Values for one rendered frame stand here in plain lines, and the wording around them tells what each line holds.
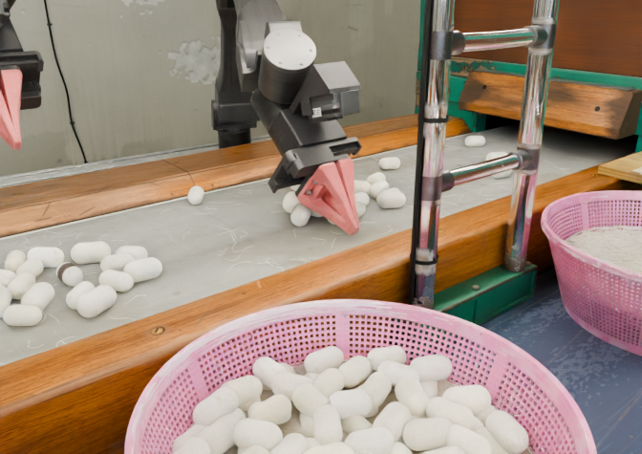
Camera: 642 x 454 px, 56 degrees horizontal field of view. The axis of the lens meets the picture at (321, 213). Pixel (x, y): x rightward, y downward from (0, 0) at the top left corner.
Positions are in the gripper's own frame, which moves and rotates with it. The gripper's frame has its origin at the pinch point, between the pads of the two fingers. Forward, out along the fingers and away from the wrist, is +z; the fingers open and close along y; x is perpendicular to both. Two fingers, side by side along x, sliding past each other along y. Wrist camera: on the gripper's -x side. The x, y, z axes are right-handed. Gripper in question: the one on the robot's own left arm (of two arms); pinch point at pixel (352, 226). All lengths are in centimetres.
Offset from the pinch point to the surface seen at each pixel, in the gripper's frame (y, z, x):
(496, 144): 48, -11, 12
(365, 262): -6.3, 6.4, -6.5
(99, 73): 46, -154, 144
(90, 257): -24.9, -8.1, 7.7
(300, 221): -2.5, -4.2, 4.5
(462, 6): 54, -37, 4
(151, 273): -21.6, -2.6, 3.2
